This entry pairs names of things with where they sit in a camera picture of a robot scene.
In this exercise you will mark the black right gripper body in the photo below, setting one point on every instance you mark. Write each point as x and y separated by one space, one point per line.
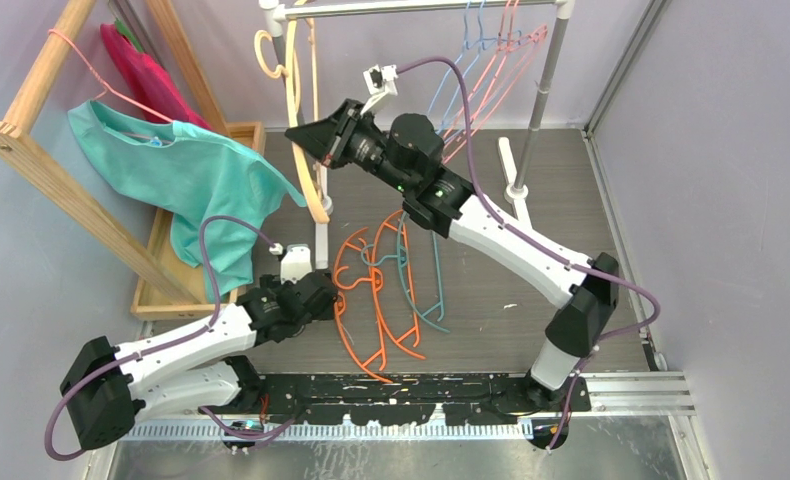
355 140

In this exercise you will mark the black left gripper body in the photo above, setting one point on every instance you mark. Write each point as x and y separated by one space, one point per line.
324 314

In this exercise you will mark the teal plastic hanger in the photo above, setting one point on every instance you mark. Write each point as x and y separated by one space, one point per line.
435 314

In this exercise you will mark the blue wire hanger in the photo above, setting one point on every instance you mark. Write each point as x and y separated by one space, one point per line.
470 45
484 45

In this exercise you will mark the beige plastic hanger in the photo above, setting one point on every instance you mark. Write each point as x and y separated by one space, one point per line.
275 52

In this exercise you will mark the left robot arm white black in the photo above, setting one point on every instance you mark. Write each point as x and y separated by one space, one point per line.
109 388

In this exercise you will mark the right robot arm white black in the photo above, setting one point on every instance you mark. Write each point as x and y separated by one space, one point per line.
579 286

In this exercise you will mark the teal t-shirt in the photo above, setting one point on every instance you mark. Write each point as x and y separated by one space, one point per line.
218 190

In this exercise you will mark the wooden tray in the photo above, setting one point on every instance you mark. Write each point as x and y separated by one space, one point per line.
149 304

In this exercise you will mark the red garment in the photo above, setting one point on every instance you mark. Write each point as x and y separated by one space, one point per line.
148 82

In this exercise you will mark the pink hanger holding shirt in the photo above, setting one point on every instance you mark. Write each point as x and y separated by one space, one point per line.
106 87

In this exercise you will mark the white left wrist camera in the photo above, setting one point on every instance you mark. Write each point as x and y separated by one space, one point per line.
295 261

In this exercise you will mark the white slotted cable duct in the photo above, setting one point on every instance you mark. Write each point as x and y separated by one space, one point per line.
204 430

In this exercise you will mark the wooden clothes rack frame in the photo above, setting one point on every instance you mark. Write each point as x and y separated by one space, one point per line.
25 155

